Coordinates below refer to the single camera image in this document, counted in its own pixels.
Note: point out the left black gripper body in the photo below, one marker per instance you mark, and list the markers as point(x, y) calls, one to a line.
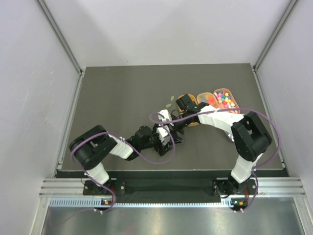
point(163, 147)

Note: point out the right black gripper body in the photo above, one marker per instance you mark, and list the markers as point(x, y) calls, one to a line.
point(177, 125)

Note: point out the orange tray yellow gummies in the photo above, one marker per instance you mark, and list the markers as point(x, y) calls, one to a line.
point(187, 105)

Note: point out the pink tray colourful candies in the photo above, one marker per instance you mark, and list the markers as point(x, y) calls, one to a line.
point(226, 100)

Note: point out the silver metal scoop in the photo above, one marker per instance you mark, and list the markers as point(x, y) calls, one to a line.
point(231, 137)

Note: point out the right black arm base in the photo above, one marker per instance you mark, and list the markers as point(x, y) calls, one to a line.
point(229, 187)

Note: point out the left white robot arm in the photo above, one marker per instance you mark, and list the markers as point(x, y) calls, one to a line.
point(92, 147)

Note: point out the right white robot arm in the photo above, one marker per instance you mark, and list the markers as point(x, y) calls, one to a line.
point(249, 134)

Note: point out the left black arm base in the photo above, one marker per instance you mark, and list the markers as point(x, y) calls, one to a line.
point(92, 189)

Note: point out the black base crossbar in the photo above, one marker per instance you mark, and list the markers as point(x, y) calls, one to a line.
point(129, 186)

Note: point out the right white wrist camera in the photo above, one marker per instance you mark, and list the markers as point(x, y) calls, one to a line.
point(164, 115)

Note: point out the aluminium front rail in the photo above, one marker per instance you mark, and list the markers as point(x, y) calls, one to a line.
point(264, 186)

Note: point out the left aluminium frame post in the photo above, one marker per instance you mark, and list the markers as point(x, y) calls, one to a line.
point(58, 34)

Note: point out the aluminium frame post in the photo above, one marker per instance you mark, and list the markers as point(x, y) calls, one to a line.
point(58, 34)
point(274, 35)

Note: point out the right aluminium frame post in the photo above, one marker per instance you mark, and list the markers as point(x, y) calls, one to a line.
point(274, 35)

